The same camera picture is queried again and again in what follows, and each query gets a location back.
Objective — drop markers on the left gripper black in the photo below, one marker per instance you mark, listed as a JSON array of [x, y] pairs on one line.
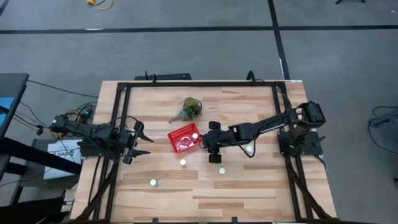
[[134, 140]]

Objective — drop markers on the blue screen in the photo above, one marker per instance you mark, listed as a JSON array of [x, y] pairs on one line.
[[5, 109]]

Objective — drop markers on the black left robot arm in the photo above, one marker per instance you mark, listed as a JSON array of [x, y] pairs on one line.
[[99, 132]]

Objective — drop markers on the black stand foot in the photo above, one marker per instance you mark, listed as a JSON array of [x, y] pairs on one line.
[[342, 1]]

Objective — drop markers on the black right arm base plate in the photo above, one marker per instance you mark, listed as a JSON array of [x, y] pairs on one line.
[[314, 146]]

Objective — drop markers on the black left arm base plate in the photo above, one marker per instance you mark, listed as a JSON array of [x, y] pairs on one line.
[[90, 151]]

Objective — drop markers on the black flat device with antenna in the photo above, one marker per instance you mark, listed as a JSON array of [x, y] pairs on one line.
[[168, 76]]

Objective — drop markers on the black aluminium table frame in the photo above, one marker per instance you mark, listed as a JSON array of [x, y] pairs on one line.
[[202, 84]]

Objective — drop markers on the dark desk top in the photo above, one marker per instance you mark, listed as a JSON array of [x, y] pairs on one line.
[[12, 85]]

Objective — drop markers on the red plastic mesh basket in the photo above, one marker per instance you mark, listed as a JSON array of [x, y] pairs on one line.
[[174, 137]]

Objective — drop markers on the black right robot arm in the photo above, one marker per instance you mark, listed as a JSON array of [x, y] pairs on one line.
[[264, 124]]

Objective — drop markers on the black desk beam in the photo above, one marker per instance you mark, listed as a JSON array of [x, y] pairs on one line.
[[31, 152]]

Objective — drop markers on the grey stand base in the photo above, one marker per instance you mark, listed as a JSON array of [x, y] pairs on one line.
[[387, 119]]

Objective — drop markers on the white cardboard box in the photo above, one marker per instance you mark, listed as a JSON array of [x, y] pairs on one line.
[[62, 168]]

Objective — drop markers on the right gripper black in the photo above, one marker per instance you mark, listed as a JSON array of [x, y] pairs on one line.
[[217, 139]]

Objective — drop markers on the orange pill bottle white cap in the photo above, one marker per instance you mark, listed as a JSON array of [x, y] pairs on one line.
[[153, 182]]

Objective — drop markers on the succulent plant in black bowl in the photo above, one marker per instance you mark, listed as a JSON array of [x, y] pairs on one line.
[[191, 108]]

